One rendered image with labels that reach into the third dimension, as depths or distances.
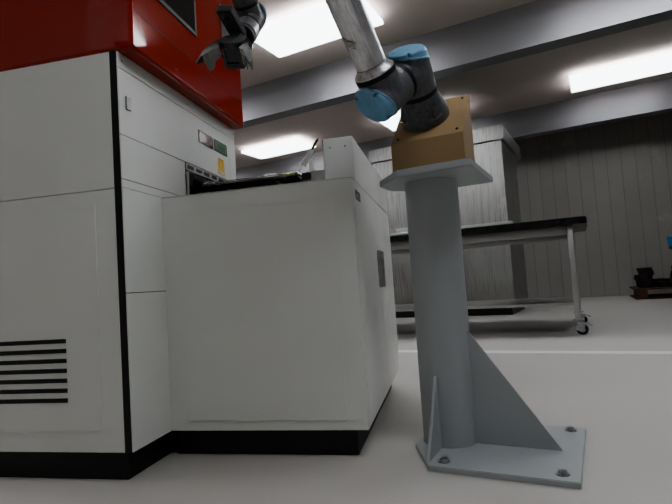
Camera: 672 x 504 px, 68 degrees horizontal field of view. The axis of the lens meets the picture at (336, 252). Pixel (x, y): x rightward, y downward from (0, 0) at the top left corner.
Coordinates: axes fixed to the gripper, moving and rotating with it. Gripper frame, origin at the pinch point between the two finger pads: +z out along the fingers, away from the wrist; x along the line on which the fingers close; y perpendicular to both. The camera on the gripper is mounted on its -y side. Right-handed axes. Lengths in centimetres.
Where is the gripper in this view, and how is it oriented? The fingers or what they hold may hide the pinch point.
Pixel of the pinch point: (221, 60)
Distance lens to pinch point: 148.3
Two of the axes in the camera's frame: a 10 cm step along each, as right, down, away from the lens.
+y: 0.8, 6.7, 7.4
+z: -1.5, 7.4, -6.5
